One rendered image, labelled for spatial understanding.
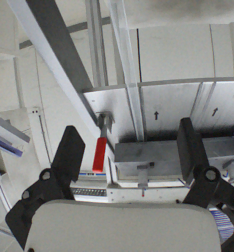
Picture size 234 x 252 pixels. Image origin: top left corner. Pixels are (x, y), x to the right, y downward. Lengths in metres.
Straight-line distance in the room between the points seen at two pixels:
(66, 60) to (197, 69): 1.90
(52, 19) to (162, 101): 0.19
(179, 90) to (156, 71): 1.70
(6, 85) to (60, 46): 2.77
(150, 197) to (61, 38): 0.51
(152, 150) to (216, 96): 0.17
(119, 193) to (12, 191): 0.83
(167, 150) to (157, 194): 0.25
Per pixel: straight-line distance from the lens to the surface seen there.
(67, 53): 0.22
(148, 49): 1.97
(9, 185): 1.19
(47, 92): 2.36
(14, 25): 1.37
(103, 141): 0.25
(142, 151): 0.34
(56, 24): 0.22
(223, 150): 0.37
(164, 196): 0.56
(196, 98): 0.26
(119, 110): 0.27
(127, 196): 0.56
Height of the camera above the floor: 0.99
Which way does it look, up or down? 13 degrees up
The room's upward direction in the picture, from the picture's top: 174 degrees clockwise
